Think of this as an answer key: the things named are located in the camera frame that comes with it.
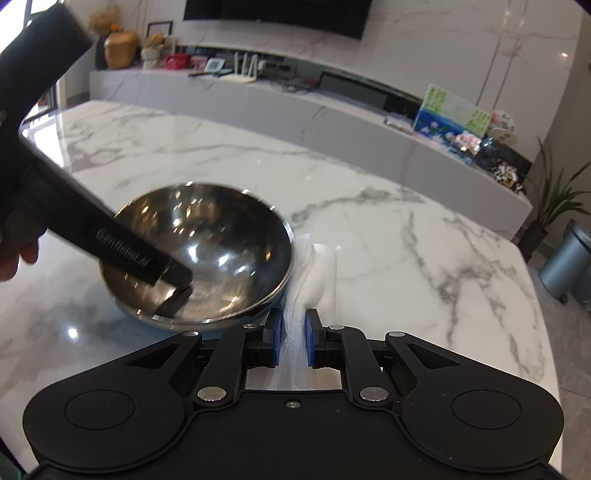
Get white cloth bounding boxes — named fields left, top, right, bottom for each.
left=270, top=234, right=341, bottom=391

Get stainless steel bowl blue outside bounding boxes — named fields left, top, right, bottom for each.
left=100, top=183, right=294, bottom=331

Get person's hand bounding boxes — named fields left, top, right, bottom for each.
left=0, top=240, right=39, bottom=282

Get orange round vase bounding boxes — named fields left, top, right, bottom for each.
left=104, top=31, right=139, bottom=69

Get red gift box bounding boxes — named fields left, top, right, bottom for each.
left=164, top=53, right=190, bottom=70

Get small white display clock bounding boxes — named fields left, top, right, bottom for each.
left=204, top=58, right=225, bottom=74

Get grey flat set-top box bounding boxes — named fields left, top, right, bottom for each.
left=384, top=116, right=414, bottom=135

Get grey pedal trash bin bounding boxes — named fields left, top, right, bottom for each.
left=539, top=220, right=591, bottom=310

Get colourful photo card stand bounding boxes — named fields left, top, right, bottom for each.
left=445, top=130, right=482, bottom=165

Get black white toy figures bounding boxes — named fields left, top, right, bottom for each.
left=490, top=160, right=525, bottom=194

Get white wifi router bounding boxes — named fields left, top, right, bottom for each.
left=219, top=52, right=259, bottom=84

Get blue lotus painting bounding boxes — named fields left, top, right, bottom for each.
left=413, top=84, right=492, bottom=145

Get potted green leafy plant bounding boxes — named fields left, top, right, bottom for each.
left=517, top=138, right=590, bottom=263

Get round decorative fan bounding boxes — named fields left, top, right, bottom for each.
left=487, top=109, right=515, bottom=143

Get black wall television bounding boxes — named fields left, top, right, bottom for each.
left=183, top=0, right=373, bottom=39

